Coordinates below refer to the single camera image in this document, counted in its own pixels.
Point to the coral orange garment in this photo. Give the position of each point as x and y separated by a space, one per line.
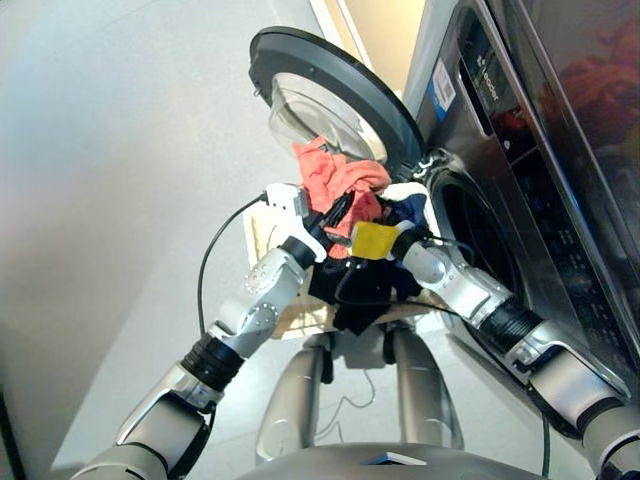
325 170

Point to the navy blue garment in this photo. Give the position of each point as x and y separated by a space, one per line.
412 210

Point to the black garment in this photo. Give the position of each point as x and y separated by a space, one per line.
370 285

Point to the pale woven laundry basket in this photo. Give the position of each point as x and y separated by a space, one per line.
300 320

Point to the round washing machine door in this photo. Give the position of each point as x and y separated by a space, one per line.
350 75

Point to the grey washing machine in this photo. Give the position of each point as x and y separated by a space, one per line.
480 165

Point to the blue and white label sticker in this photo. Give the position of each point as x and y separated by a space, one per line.
442 90

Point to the silver robot torso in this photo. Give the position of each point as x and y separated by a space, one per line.
325 465

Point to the grey dryer with blue door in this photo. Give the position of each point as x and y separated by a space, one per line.
600 75

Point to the yellow wrist camera mount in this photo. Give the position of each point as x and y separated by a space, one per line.
372 241

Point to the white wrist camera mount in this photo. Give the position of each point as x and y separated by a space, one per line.
280 197

